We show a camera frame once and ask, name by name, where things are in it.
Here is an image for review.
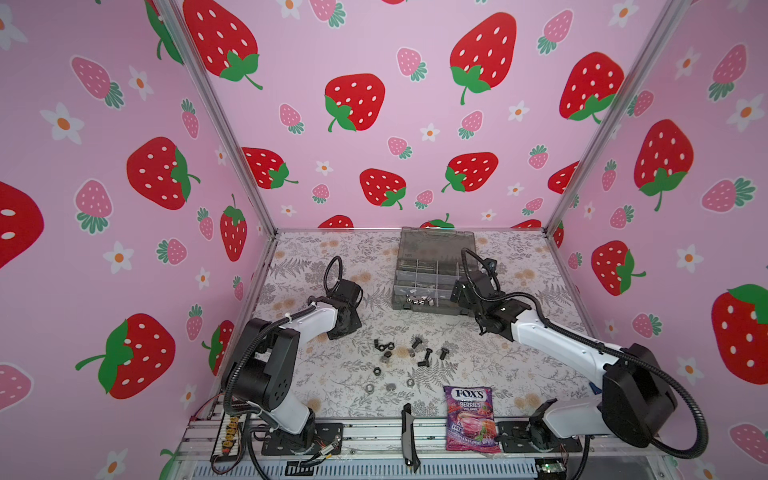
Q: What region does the silver wing nuts pile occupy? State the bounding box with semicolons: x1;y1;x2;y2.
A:
406;292;436;306

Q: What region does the grey plastic organizer box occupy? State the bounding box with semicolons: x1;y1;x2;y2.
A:
391;227;476;316

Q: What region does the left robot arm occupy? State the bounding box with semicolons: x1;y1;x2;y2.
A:
222;279;363;435

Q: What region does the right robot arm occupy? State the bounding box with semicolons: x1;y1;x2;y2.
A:
451;271;709;459

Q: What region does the black nuts cluster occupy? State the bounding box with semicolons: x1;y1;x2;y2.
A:
374;339;395;364

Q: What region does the black bolt lower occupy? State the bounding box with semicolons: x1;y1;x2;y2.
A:
417;348;433;368

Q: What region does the Fox's candy bag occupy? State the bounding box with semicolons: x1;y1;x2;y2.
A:
443;386;502;454

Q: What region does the black utility knife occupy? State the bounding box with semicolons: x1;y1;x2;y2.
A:
401;403;421;473

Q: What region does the terminal block strip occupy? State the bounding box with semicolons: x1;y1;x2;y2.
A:
213;414;243;461

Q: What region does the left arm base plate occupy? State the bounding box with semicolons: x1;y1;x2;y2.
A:
260;422;344;456

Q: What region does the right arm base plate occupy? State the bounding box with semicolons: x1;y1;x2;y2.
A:
495;419;583;454

